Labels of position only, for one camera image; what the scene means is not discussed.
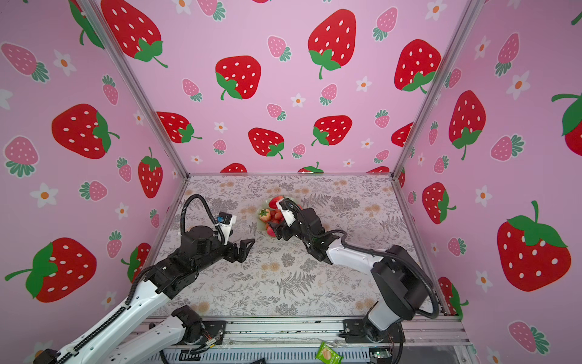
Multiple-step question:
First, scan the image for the pale red fake strawberry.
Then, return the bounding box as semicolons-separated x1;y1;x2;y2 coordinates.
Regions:
259;208;271;222

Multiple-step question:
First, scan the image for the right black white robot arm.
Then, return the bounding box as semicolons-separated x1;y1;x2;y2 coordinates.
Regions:
270;198;440;342

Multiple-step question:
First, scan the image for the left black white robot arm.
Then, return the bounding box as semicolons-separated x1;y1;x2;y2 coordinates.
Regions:
34;226;256;363

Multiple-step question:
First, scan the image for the light green scalloped fruit bowl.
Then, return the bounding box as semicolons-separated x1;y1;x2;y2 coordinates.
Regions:
257;197;274;236

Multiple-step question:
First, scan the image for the floral patterned table mat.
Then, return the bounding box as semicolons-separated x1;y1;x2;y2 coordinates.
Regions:
157;174;415;316

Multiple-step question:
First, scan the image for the green snack packet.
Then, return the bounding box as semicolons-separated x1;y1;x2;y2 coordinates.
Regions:
316;342;343;364

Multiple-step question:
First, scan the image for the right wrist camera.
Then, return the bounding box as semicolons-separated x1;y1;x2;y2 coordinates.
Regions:
281;209;296;227

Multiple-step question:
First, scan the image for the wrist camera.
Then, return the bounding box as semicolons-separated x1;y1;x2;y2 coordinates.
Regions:
281;209;296;227
216;212;236;244

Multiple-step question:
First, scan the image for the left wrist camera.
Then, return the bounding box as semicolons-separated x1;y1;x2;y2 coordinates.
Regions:
216;212;236;244

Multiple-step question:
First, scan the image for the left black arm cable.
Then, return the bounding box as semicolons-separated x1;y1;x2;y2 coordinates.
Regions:
179;193;226;244

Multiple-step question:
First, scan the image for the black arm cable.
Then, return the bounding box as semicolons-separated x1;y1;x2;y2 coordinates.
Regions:
290;199;440;319
179;193;226;244

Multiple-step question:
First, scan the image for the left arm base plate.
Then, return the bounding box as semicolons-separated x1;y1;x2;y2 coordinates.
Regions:
180;320;227;347

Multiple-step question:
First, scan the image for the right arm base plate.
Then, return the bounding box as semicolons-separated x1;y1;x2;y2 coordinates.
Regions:
338;318;406;344

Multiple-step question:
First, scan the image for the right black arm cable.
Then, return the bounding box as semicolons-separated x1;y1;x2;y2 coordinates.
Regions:
290;199;440;319

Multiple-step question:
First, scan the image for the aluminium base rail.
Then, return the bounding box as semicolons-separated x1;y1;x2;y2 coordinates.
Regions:
108;315;474;364

